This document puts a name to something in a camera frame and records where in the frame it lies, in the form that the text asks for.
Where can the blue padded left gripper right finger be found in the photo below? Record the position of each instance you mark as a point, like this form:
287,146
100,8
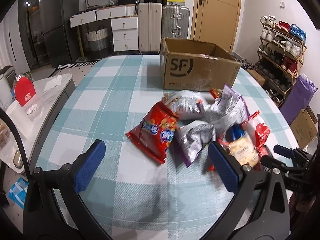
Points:
270,216

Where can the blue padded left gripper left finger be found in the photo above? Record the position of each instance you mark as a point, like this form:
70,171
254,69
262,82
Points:
53,206

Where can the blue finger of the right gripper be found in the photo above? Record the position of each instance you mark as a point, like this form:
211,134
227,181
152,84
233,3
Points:
284,151

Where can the red white snack packet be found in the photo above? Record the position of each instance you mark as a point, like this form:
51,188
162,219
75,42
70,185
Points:
257,130

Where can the red chip bag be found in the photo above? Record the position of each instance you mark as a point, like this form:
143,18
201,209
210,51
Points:
154,134

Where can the small cardboard box on floor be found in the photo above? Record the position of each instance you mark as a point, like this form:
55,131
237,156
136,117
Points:
304,127

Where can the blue plastic bag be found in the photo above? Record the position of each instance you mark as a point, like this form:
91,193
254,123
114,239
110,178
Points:
18,191

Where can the beige cracker packet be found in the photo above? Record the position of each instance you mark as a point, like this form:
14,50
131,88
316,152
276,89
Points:
244,151

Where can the purple gift bag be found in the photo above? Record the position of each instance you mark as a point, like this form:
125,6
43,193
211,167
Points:
299,98

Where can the blue Oreo cookie pack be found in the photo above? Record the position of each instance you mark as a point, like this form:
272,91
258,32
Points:
234,133

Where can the large purple white snack bag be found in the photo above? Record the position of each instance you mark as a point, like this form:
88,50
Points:
229,109

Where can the teal plaid tablecloth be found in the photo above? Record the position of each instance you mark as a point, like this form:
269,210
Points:
130,160

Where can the small purple white snack bag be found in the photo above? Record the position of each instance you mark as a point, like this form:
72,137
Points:
192,138

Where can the wooden shoe rack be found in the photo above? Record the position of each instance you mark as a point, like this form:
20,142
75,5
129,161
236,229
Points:
281,55

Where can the white side table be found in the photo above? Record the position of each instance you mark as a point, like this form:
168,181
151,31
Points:
35,119

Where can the white orange noodle snack bag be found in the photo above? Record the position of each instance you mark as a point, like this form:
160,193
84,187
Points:
184,104

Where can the brown SF cardboard box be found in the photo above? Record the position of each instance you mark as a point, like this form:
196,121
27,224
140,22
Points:
195,65

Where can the wooden door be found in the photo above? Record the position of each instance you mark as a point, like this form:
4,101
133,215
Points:
216,21

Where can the silver suitcase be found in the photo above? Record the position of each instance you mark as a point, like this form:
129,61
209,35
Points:
175,21

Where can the woven laundry basket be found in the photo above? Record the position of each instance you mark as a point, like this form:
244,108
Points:
98,42

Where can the beige suitcase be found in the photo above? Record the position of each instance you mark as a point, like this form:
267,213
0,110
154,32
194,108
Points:
149,27

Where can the black refrigerator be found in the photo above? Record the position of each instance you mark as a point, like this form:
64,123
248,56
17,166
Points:
46,33

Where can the white drawer desk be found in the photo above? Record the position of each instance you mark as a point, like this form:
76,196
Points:
124,24

